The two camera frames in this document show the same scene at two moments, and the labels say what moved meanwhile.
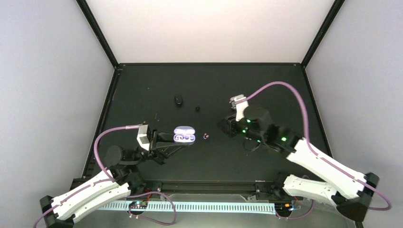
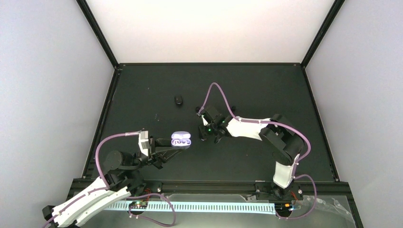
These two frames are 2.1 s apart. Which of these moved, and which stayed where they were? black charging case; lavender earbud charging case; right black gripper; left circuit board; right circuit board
Moved: right black gripper; lavender earbud charging case
Stayed: left circuit board; black charging case; right circuit board
